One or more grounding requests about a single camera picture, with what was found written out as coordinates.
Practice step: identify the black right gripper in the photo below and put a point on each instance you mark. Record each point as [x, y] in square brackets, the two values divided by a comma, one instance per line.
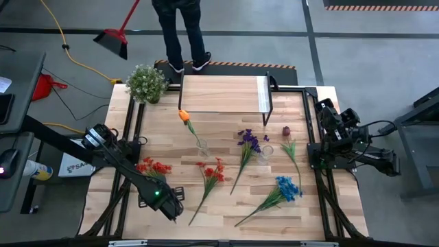
[334, 125]

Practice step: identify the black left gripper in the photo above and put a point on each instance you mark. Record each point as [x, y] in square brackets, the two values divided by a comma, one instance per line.
[173, 209]

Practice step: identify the red artificial flower bunch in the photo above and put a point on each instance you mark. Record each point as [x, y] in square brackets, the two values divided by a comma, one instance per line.
[159, 168]
[210, 171]

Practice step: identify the dark red artificial tulip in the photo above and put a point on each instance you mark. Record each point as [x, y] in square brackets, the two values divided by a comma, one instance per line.
[286, 130]

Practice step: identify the clear glass vase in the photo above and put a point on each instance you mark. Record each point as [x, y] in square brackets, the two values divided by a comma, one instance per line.
[265, 156]
[203, 151]

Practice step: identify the purple artificial flower bunch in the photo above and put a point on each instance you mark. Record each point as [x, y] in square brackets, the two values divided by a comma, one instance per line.
[249, 140]

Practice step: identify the orange artificial tulip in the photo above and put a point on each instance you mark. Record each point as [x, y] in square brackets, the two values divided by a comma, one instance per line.
[184, 115]

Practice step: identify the blue artificial flower bunch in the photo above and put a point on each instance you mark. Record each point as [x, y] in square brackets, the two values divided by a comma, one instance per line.
[287, 187]

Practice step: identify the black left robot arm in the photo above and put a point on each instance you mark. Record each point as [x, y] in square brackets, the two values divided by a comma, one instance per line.
[116, 158]

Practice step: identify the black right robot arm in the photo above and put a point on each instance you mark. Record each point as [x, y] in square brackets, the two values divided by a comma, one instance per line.
[377, 159]

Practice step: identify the potted plant with white flowers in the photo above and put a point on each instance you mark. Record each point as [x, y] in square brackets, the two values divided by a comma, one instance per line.
[145, 84]

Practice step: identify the black mat with hazard stripe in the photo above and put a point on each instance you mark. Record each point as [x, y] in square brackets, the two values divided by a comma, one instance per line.
[377, 3]
[284, 77]

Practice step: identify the white printed box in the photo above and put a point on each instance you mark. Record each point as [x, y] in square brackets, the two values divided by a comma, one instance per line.
[72, 168]

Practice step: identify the grey metal stand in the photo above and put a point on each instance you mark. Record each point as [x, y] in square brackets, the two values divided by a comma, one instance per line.
[413, 154]

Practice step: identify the black support beam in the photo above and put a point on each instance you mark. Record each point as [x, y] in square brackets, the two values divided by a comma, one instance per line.
[51, 137]

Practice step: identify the white and yellow bottle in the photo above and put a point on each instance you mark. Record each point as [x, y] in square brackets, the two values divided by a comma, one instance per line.
[37, 169]

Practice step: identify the grey desk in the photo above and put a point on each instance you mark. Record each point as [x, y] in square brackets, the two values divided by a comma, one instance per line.
[13, 192]
[24, 103]

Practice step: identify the black computer mouse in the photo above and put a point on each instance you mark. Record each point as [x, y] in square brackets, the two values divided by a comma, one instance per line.
[8, 161]

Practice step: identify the red dustpan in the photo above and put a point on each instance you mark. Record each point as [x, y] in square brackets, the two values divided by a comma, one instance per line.
[43, 87]

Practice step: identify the person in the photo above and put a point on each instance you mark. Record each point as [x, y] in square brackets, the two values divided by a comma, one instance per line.
[171, 34]

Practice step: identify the red and black broom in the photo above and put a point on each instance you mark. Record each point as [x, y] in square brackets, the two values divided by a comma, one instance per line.
[111, 41]

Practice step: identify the black phone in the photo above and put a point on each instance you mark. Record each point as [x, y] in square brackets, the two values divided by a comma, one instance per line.
[5, 108]

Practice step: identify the white paper sheet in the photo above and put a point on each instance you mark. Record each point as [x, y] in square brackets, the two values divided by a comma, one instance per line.
[4, 84]

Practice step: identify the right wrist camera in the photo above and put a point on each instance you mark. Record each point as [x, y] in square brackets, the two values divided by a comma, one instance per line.
[350, 117]

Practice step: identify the black aluminium table frame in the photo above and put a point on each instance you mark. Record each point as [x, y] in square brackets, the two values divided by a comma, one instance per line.
[295, 89]

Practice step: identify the wooden shelf with black frame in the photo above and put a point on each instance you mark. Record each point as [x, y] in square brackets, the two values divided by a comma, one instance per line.
[219, 92]

